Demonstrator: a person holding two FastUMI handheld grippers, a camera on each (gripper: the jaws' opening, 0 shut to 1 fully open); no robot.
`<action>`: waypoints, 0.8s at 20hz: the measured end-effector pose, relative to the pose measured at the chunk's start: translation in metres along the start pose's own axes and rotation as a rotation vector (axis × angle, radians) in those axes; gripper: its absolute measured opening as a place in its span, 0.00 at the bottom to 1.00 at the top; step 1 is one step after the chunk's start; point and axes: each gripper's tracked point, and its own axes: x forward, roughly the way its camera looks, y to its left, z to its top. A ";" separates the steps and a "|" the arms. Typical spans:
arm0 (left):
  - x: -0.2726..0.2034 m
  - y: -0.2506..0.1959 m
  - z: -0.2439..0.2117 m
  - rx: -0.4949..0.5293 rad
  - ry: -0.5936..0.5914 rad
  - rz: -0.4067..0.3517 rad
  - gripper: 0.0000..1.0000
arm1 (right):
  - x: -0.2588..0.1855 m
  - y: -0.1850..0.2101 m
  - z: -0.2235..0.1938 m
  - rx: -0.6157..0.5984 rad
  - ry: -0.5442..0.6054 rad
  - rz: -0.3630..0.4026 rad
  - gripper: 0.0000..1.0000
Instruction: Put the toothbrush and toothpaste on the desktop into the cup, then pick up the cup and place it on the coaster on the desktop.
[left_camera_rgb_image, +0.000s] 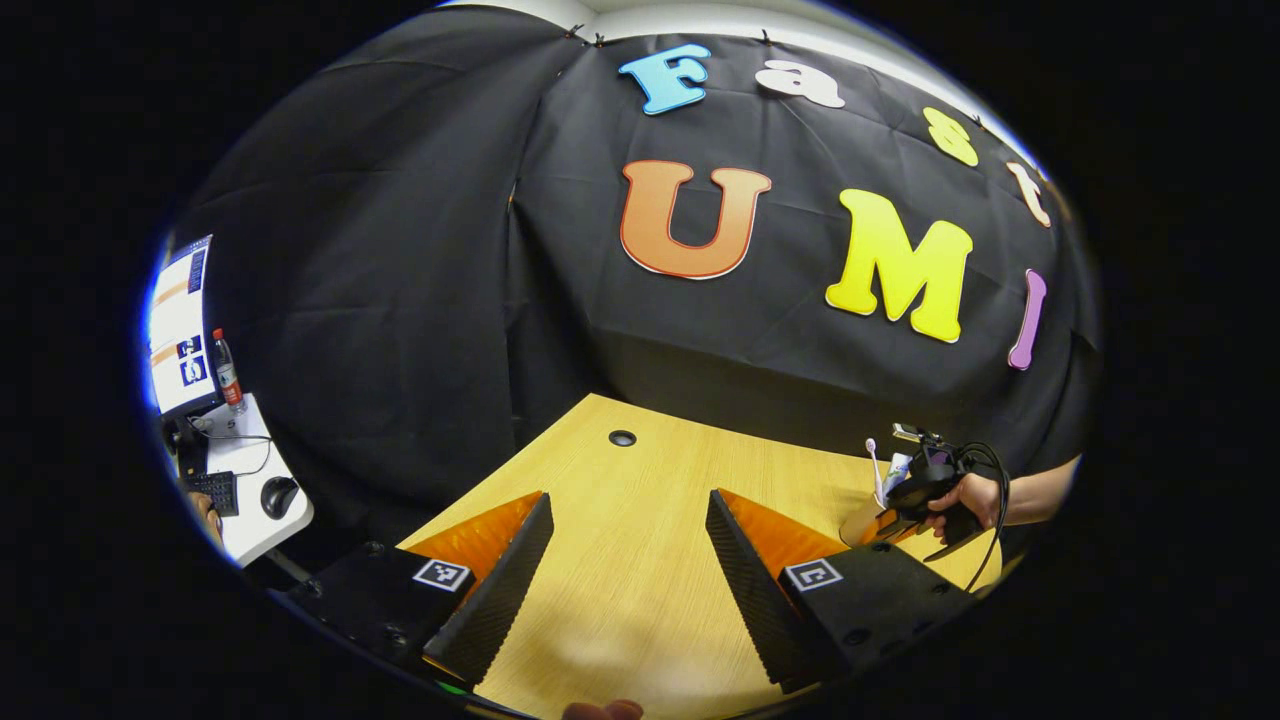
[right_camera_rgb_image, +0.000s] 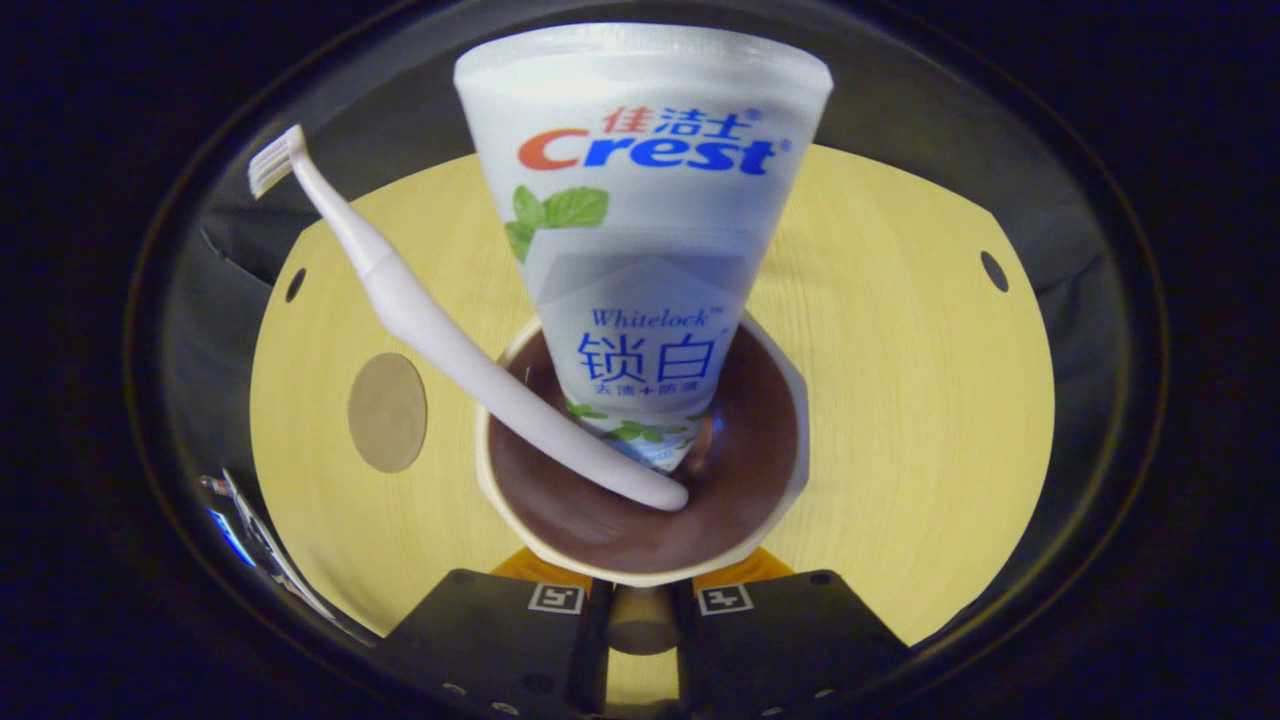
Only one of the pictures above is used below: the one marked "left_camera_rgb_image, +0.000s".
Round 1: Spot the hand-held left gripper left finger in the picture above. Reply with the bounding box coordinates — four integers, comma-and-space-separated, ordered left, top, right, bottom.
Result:
288, 490, 556, 689

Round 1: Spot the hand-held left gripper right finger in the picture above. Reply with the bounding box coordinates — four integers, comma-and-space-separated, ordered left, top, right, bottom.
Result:
704, 487, 978, 696

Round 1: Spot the beige cup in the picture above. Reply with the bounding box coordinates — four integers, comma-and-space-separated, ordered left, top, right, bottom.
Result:
838, 495, 893, 549

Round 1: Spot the wooden desktop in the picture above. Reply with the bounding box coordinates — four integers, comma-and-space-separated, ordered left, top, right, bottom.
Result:
395, 392, 1006, 720

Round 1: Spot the black computer mouse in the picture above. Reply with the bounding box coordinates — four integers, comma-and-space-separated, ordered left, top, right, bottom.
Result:
260, 476, 302, 520

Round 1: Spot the white side table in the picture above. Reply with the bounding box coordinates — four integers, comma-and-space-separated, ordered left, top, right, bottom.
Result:
183, 392, 315, 569

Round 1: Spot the black keyboard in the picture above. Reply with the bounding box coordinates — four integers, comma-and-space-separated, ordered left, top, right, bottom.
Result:
178, 471, 240, 519

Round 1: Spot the plastic bottle red cap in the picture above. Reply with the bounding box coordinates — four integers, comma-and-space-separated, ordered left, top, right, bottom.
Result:
210, 327, 247, 414

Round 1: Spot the black backdrop cloth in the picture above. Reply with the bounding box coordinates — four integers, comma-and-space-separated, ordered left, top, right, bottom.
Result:
165, 5, 1101, 591

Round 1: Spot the computer monitor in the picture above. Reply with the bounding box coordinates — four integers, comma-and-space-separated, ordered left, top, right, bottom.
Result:
147, 234, 224, 419

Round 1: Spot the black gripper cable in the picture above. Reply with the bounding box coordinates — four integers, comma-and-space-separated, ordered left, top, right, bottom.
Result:
955, 442, 1013, 593

